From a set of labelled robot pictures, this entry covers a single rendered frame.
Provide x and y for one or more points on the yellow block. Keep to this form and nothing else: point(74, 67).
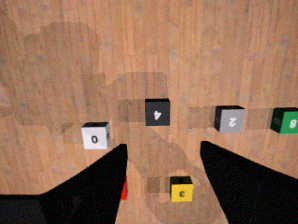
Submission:
point(181, 188)

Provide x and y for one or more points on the red block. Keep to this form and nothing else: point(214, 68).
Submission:
point(125, 190)

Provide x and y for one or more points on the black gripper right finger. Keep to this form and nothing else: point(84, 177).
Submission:
point(249, 192)

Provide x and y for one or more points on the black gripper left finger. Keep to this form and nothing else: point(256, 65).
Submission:
point(90, 197)

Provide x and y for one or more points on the green block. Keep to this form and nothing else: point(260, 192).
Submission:
point(285, 120)

